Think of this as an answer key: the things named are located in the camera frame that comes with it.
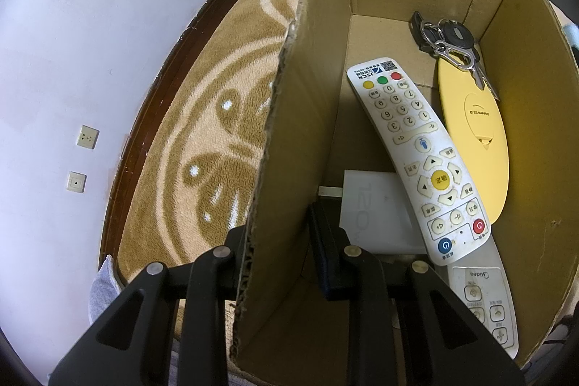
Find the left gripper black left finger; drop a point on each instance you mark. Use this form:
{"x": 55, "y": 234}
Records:
{"x": 131, "y": 342}

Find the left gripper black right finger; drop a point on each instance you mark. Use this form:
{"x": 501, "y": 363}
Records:
{"x": 403, "y": 321}

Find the white air conditioner remote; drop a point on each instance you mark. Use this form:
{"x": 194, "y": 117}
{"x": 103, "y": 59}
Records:
{"x": 480, "y": 281}

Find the white tv remote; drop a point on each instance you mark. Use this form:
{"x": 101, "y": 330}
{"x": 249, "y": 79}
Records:
{"x": 442, "y": 193}

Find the white power adapter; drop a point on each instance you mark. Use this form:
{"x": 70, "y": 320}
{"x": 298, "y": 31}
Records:
{"x": 376, "y": 214}

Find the yellow round disc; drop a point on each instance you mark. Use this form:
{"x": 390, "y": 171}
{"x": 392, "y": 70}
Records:
{"x": 473, "y": 120}

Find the brown cardboard box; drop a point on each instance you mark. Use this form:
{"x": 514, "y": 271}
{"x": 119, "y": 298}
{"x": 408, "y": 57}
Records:
{"x": 353, "y": 91}

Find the black key bunch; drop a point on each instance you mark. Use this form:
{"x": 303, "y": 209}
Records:
{"x": 453, "y": 42}

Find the beige brown patterned rug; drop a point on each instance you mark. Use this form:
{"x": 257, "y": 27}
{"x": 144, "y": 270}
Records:
{"x": 199, "y": 174}

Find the lower wall socket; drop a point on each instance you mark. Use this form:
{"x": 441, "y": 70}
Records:
{"x": 76, "y": 182}

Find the wall socket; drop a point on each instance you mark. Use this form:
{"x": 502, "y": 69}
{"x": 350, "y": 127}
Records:
{"x": 76, "y": 182}
{"x": 87, "y": 137}

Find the upper wall socket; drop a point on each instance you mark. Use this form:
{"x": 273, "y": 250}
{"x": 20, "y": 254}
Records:
{"x": 87, "y": 137}

